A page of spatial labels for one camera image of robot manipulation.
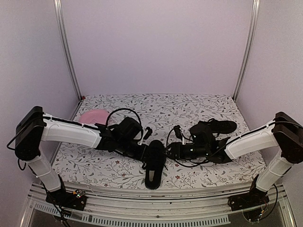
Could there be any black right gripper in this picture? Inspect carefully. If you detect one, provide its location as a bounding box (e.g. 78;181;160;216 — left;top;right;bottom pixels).
160;142;209;161

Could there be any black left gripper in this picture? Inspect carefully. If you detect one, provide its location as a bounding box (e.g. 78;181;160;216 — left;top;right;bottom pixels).
117;138;153;162

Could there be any black canvas shoe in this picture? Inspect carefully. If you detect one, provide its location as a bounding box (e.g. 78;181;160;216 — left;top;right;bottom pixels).
143;140;166;190
198;118;237;134

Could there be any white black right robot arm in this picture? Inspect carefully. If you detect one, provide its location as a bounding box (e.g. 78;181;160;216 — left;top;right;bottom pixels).
166;112;303;206

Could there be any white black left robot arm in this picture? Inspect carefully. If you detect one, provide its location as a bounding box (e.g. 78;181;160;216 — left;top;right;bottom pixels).
7;106;152;205

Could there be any pink plastic plate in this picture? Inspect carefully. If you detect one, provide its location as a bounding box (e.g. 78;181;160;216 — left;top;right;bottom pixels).
79;109;109;124

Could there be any floral patterned table mat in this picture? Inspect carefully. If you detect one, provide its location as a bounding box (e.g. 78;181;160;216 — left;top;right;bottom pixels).
53;94;266;190

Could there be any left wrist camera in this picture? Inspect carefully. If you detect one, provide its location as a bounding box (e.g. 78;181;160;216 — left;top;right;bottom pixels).
138;127;152;145

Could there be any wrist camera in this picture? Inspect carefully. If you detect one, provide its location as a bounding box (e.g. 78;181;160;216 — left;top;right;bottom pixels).
138;127;152;145
173;125;186;145

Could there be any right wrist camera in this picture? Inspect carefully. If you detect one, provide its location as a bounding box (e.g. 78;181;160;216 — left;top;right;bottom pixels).
173;125;186;145

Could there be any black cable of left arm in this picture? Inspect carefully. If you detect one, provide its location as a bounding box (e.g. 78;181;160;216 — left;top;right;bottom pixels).
105;108;144;140

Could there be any aluminium front rail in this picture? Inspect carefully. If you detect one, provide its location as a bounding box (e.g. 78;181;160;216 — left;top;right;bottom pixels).
22;182;298;227

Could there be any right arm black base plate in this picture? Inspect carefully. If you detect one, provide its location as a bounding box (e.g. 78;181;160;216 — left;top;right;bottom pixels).
227;189;269;211

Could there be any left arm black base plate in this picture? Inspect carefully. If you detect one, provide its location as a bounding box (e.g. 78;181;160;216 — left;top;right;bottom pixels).
45;190;87;211

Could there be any left aluminium frame post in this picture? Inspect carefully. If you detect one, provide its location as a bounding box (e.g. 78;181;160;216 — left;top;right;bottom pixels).
53;0;82;105

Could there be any aluminium frame post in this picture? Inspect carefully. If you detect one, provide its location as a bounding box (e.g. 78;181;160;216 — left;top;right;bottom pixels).
53;0;82;105
232;0;260;102

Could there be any right aluminium frame post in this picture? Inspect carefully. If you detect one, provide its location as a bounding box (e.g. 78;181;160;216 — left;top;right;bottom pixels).
232;0;260;102

